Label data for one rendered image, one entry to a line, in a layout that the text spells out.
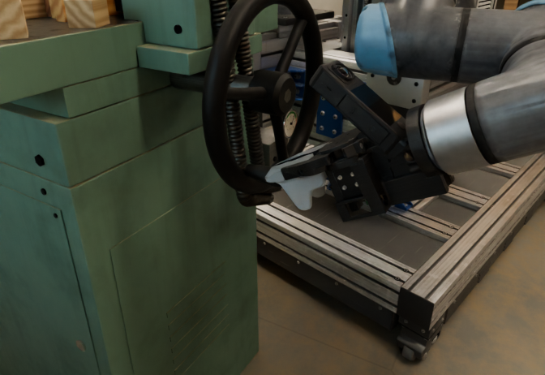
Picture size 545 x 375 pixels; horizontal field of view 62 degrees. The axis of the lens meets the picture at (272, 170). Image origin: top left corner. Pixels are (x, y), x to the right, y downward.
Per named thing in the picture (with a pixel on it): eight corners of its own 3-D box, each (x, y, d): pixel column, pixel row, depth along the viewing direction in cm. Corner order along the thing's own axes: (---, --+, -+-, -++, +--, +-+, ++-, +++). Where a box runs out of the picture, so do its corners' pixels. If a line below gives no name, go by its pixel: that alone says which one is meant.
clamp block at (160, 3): (195, 51, 60) (190, -24, 56) (123, 40, 66) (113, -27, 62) (257, 34, 71) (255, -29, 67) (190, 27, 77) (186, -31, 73)
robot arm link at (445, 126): (457, 97, 38) (474, 75, 44) (406, 115, 40) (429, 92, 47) (489, 178, 39) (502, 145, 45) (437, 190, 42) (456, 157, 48)
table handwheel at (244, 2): (288, -75, 53) (346, 62, 78) (160, -72, 62) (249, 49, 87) (189, 150, 47) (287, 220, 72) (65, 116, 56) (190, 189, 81)
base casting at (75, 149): (66, 190, 59) (52, 124, 55) (-130, 114, 86) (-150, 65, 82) (255, 100, 93) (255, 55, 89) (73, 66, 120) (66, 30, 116)
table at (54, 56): (43, 125, 44) (28, 62, 41) (-106, 81, 58) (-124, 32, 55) (319, 32, 90) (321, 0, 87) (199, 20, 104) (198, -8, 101)
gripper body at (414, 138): (336, 224, 49) (445, 201, 42) (303, 153, 48) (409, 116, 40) (362, 195, 55) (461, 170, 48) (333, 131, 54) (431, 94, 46)
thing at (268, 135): (271, 178, 99) (270, 144, 95) (225, 165, 104) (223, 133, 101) (289, 165, 105) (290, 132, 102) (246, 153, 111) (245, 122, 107)
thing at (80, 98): (69, 119, 57) (62, 88, 55) (-24, 93, 66) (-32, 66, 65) (248, 58, 87) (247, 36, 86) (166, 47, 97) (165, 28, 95)
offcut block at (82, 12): (83, 23, 62) (79, -4, 60) (110, 23, 61) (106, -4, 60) (68, 28, 58) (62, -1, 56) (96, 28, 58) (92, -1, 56)
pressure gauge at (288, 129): (284, 150, 95) (284, 114, 91) (268, 147, 97) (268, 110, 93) (298, 140, 100) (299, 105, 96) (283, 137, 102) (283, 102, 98)
